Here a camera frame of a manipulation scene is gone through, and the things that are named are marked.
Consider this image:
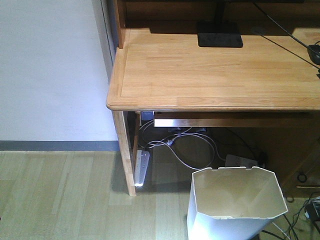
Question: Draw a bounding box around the white plastic trash bin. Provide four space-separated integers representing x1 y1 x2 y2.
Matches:
187 166 288 240

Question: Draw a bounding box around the white power strip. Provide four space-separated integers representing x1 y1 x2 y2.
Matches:
134 149 150 187

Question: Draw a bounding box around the wooden desk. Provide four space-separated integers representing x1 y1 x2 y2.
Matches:
106 0 320 196

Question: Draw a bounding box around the black monitor stand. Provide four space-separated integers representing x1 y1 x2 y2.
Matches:
196 0 243 48

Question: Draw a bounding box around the black mouse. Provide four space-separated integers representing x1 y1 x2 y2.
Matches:
307 44 320 65

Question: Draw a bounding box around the white coiled cable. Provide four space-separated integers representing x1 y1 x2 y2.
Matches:
138 119 227 170

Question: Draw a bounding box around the black cable on desk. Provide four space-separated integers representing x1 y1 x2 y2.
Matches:
252 0 320 70

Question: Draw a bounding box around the floor cable bundle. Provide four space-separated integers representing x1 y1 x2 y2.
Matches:
259 192 320 240

